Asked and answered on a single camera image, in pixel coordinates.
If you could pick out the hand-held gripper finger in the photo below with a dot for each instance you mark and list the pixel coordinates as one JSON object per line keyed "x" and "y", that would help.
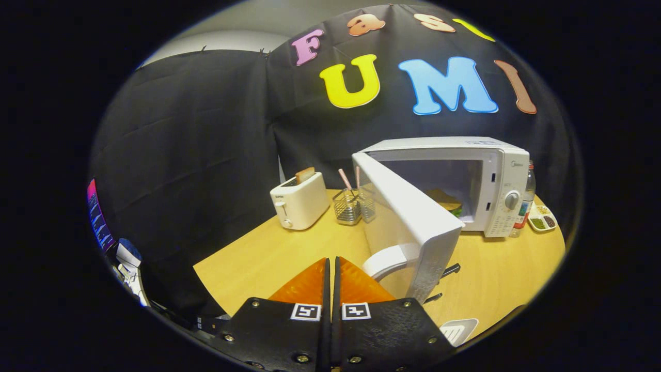
{"x": 325, "y": 299}
{"x": 335, "y": 299}

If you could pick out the white microwave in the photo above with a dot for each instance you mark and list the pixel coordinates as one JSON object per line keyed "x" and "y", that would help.
{"x": 408, "y": 217}

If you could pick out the brown bread lettuce sandwich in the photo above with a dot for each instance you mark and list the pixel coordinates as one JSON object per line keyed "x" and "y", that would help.
{"x": 448, "y": 202}

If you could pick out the white toaster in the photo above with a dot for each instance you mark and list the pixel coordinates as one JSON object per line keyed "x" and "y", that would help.
{"x": 302, "y": 206}

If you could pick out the pink striped straw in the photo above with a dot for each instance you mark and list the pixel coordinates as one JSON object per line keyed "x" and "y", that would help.
{"x": 345, "y": 179}

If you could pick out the toast slice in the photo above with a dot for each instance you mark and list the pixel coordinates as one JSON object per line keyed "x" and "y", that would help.
{"x": 304, "y": 174}

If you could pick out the white rectangular plate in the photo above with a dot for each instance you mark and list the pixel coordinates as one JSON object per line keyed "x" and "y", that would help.
{"x": 459, "y": 330}

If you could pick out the black backdrop cloth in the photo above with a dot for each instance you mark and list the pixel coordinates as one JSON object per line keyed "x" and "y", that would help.
{"x": 196, "y": 155}

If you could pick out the white device with blue part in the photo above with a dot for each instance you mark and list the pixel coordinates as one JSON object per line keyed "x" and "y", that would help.
{"x": 129, "y": 263}

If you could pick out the clear plastic bottle red label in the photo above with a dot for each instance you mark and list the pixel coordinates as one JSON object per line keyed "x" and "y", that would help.
{"x": 525, "y": 206}

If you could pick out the white divided dish of beans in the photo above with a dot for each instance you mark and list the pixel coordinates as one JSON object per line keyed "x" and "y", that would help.
{"x": 542, "y": 221}

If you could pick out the colourful display screen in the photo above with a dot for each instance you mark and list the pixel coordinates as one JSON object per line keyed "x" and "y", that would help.
{"x": 98, "y": 219}

